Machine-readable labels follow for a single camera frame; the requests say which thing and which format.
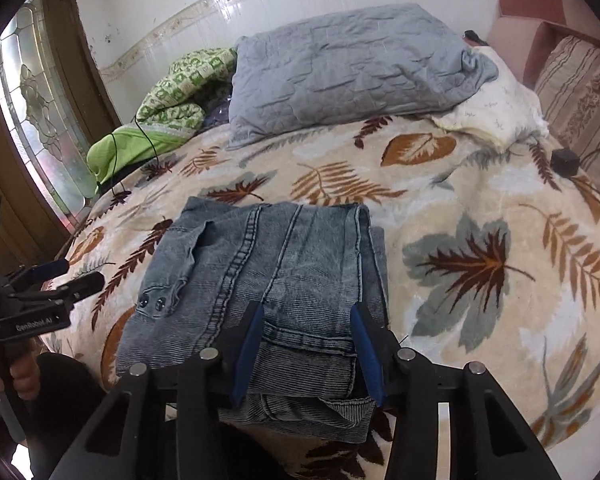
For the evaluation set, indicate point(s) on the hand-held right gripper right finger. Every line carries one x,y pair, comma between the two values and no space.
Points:
367,355

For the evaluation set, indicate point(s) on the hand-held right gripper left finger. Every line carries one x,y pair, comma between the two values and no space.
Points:
250,350

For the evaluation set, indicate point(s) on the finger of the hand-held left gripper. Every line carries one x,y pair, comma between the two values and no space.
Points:
47,270
80,285

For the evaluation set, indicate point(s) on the grey denim pants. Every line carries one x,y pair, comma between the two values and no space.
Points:
290,270

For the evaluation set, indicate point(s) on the person's left hand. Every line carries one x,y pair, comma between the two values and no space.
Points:
25,370

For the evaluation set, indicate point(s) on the lime green cloth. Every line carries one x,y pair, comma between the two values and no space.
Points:
125,147

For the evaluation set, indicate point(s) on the patterned glass window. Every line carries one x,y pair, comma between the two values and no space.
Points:
40,100

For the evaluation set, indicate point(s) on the leaf print blanket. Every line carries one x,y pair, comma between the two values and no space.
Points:
455,200

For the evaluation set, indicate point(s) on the dark purple cloth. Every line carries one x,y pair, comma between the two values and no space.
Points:
217,110

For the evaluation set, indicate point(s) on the green patterned quilt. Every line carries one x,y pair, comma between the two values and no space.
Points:
190,75

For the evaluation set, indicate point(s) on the black power adapter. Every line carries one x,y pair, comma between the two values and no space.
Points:
565,161

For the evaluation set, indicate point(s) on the cream pillow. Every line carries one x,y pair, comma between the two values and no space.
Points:
500,105

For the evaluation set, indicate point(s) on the grey quilted pillow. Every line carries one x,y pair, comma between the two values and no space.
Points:
355,70

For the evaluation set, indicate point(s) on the small black object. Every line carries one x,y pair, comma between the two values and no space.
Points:
475,36

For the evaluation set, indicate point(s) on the striped cushion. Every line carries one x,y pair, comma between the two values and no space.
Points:
580,90

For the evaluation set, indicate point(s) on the pink sofa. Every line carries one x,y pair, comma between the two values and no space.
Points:
520,35

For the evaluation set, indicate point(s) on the brown wooden window frame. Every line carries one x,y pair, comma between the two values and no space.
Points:
80,60

